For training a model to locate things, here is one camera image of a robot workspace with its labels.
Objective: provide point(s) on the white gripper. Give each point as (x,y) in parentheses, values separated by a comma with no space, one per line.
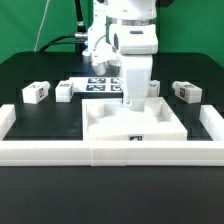
(135,74)

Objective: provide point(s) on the white square tabletop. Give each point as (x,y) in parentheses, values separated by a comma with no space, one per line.
(110,120)

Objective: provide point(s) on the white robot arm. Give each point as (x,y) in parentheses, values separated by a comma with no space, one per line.
(123,35)

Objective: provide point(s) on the green backdrop curtain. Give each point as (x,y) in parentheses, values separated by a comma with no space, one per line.
(184,26)

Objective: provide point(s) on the white U-shaped fence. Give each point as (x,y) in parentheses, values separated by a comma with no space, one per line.
(93,153)

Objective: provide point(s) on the white marker base plate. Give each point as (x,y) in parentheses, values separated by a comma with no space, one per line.
(96,84)

